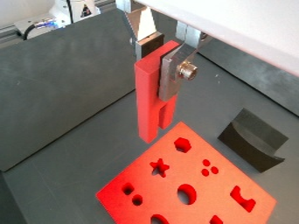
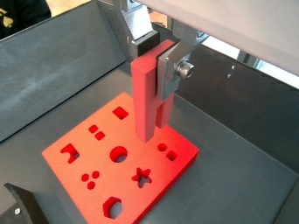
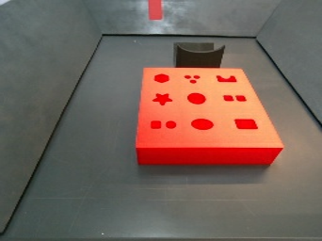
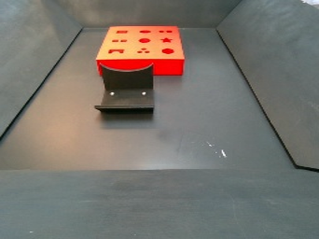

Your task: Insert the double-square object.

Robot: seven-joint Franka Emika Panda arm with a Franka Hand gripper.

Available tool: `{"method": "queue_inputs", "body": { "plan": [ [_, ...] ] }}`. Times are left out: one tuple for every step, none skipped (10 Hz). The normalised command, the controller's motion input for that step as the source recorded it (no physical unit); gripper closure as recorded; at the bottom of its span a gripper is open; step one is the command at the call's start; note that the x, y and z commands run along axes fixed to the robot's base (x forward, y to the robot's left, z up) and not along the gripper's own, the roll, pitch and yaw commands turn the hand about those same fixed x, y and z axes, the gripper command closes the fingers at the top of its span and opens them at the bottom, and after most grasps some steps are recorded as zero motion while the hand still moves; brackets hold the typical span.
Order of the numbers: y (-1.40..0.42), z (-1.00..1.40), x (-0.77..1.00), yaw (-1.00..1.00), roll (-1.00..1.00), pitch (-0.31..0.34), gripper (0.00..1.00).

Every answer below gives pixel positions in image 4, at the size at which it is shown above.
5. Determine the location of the black curved holder stand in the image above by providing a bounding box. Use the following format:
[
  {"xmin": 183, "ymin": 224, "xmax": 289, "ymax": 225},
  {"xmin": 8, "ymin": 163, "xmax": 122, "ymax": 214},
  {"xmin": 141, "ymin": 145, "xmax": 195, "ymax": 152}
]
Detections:
[{"xmin": 95, "ymin": 64, "xmax": 155, "ymax": 112}]

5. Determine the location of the red shape-sorter block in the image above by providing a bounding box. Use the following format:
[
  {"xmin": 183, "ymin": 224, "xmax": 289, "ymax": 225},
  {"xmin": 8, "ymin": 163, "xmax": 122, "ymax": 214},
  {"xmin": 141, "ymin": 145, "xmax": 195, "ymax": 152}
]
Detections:
[{"xmin": 96, "ymin": 26, "xmax": 185, "ymax": 76}]

